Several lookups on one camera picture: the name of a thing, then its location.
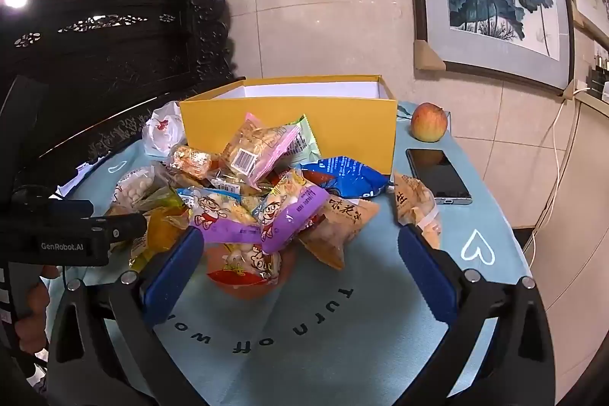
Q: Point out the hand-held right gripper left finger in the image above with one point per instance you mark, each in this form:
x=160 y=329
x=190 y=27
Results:
x=173 y=273

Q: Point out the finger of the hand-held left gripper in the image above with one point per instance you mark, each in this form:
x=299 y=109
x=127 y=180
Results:
x=126 y=226

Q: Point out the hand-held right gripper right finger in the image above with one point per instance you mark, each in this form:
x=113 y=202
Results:
x=428 y=277

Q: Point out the clear packet of white balls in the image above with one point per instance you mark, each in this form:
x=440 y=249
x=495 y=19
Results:
x=135 y=189

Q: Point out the red cartoon snack packet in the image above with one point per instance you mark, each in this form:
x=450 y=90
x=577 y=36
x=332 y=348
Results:
x=242 y=265

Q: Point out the purple cartoon snack packet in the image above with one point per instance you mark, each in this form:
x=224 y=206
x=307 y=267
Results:
x=295 y=211
x=219 y=213

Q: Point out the brown pastry packet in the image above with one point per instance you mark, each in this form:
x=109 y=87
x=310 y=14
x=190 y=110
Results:
x=340 y=227
x=414 y=201

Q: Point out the blue snack packet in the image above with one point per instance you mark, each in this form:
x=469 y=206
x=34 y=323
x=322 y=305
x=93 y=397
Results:
x=347 y=177

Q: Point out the pink snack packet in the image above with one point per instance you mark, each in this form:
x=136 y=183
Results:
x=252 y=149

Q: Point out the yellow cardboard box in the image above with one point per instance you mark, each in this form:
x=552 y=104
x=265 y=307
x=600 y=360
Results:
x=347 y=125

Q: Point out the green snack packet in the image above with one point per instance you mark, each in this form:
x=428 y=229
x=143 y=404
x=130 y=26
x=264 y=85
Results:
x=304 y=144

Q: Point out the person's left hand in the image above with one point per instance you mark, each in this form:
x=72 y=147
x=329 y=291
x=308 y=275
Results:
x=35 y=320

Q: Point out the crumpled white plastic bag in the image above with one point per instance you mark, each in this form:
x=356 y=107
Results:
x=161 y=132

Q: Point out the black smartphone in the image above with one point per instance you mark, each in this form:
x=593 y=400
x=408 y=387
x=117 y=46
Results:
x=437 y=175

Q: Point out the red yellow apple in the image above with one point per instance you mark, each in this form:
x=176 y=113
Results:
x=429 y=123

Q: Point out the carved dark wooden screen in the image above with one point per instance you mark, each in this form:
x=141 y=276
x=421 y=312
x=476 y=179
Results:
x=119 y=54

